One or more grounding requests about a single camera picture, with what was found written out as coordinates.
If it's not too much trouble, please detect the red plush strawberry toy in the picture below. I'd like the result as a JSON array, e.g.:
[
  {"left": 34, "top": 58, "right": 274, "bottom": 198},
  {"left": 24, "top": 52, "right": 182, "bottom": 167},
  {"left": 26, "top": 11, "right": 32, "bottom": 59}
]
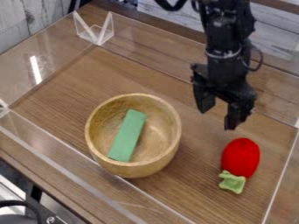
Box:
[{"left": 218, "top": 137, "right": 260, "bottom": 194}]

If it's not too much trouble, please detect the black cable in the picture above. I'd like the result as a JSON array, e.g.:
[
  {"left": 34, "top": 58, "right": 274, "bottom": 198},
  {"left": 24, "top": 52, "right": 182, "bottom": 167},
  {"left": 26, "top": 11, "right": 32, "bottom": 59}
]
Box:
[{"left": 0, "top": 199, "right": 42, "bottom": 224}]

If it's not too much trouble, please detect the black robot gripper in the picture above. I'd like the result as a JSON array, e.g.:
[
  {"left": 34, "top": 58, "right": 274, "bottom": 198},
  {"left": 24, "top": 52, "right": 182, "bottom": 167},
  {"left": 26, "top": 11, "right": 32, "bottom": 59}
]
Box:
[{"left": 190, "top": 52, "right": 257, "bottom": 130}]

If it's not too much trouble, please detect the black table leg bracket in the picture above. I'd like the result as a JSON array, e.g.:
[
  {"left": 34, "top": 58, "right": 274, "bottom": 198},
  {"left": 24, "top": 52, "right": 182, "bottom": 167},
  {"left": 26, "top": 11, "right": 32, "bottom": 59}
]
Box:
[{"left": 24, "top": 185, "right": 69, "bottom": 224}]

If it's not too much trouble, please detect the clear acrylic corner bracket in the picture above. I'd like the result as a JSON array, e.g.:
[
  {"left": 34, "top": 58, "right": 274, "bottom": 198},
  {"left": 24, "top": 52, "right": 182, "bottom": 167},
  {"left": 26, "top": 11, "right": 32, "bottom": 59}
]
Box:
[{"left": 72, "top": 11, "right": 114, "bottom": 46}]

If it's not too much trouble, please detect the round wooden bowl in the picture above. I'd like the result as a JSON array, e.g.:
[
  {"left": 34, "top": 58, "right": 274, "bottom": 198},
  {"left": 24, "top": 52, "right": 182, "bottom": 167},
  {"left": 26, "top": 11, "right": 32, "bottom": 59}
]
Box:
[{"left": 84, "top": 93, "right": 182, "bottom": 179}]

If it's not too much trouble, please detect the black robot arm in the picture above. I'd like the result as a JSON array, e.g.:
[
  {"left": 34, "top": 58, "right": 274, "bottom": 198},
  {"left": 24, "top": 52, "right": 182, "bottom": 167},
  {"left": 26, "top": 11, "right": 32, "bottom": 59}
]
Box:
[{"left": 154, "top": 0, "right": 260, "bottom": 130}]

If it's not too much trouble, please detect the green rectangular block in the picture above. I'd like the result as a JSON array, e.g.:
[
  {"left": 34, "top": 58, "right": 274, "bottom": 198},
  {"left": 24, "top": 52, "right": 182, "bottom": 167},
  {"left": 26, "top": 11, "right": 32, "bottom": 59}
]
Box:
[{"left": 106, "top": 109, "right": 146, "bottom": 162}]

